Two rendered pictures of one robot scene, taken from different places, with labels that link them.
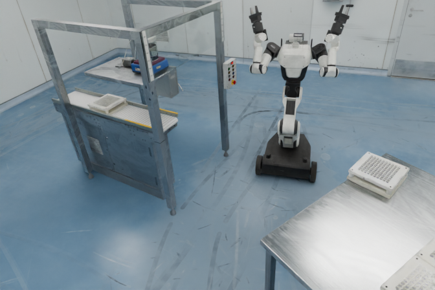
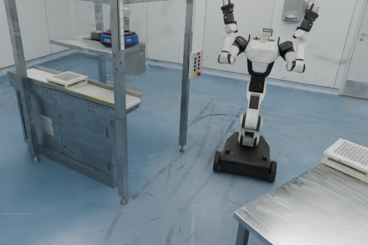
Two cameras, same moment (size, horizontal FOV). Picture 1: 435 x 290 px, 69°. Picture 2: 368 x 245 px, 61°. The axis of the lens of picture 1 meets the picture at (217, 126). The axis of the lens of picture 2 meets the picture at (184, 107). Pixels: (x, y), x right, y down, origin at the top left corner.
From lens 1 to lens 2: 0.37 m
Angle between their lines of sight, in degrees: 8
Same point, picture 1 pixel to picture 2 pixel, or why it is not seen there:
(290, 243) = (267, 217)
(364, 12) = (319, 33)
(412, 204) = not seen: outside the picture
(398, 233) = not seen: outside the picture
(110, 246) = (50, 232)
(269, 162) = (228, 157)
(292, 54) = (260, 48)
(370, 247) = (355, 226)
